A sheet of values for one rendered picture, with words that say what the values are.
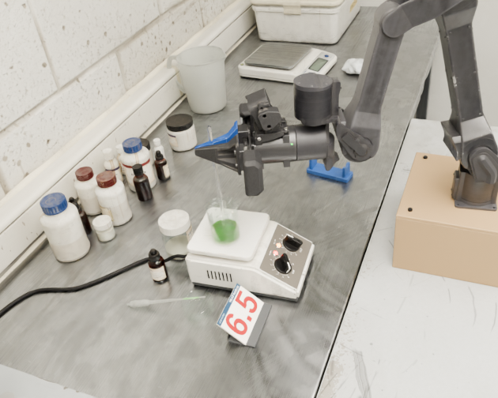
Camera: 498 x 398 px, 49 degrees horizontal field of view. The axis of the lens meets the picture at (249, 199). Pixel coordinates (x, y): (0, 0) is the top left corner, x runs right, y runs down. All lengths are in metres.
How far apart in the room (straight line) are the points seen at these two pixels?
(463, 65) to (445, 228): 0.26
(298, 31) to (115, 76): 0.72
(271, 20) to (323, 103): 1.12
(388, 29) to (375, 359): 0.48
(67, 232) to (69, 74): 0.38
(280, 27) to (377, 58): 1.12
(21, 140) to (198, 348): 0.56
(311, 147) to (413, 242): 0.26
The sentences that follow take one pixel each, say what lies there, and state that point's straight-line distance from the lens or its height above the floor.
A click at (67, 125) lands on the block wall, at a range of 1.29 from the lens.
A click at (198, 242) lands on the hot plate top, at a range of 0.95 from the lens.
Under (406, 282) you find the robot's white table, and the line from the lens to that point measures 0.99.
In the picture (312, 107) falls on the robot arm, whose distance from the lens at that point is 0.81.
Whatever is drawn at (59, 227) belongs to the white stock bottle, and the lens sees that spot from 1.08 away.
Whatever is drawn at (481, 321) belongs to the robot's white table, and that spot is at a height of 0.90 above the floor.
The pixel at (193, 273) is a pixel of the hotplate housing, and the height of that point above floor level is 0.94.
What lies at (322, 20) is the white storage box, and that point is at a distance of 1.85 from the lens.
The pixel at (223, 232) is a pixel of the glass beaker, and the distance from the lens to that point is 0.91.
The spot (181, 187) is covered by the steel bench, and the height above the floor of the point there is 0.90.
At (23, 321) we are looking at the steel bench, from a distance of 1.06.
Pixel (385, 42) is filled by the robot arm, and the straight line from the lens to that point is 0.80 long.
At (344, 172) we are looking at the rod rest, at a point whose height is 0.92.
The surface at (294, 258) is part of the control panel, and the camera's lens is 0.97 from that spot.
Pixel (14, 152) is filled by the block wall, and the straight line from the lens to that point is 1.19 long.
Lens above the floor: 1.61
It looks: 37 degrees down
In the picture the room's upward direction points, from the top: 8 degrees counter-clockwise
